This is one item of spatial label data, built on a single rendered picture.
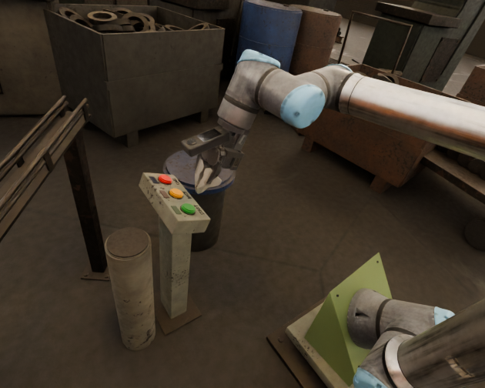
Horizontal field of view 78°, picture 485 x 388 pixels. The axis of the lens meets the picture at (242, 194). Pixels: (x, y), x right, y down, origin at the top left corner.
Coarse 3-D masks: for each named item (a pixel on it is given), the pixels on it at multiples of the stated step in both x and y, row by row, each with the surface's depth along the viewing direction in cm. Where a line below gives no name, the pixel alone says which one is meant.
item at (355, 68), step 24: (360, 72) 228; (384, 72) 251; (336, 120) 221; (360, 120) 208; (312, 144) 245; (336, 144) 227; (360, 144) 213; (384, 144) 201; (408, 144) 190; (432, 144) 199; (384, 168) 207; (408, 168) 195
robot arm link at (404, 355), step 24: (480, 312) 51; (384, 336) 81; (408, 336) 73; (432, 336) 60; (456, 336) 54; (480, 336) 50; (384, 360) 70; (408, 360) 65; (432, 360) 59; (456, 360) 54; (480, 360) 51; (360, 384) 73; (384, 384) 68; (408, 384) 65; (432, 384) 61; (456, 384) 57
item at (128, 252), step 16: (112, 240) 81; (128, 240) 82; (144, 240) 83; (112, 256) 78; (128, 256) 78; (144, 256) 81; (112, 272) 82; (128, 272) 81; (144, 272) 84; (112, 288) 89; (128, 288) 85; (144, 288) 89; (128, 304) 90; (144, 304) 93; (128, 320) 96; (144, 320) 98; (128, 336) 102; (144, 336) 104
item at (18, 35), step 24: (0, 0) 179; (24, 0) 182; (48, 0) 181; (0, 24) 185; (24, 24) 189; (0, 48) 192; (24, 48) 197; (48, 48) 202; (0, 72) 200; (24, 72) 205; (48, 72) 210; (0, 96) 208; (24, 96) 214; (48, 96) 219
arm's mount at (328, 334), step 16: (368, 272) 105; (384, 272) 110; (336, 288) 94; (352, 288) 99; (368, 288) 104; (384, 288) 109; (336, 304) 94; (320, 320) 100; (336, 320) 94; (304, 336) 109; (320, 336) 102; (336, 336) 96; (320, 352) 105; (336, 352) 98; (352, 352) 95; (368, 352) 100; (336, 368) 101; (352, 368) 95
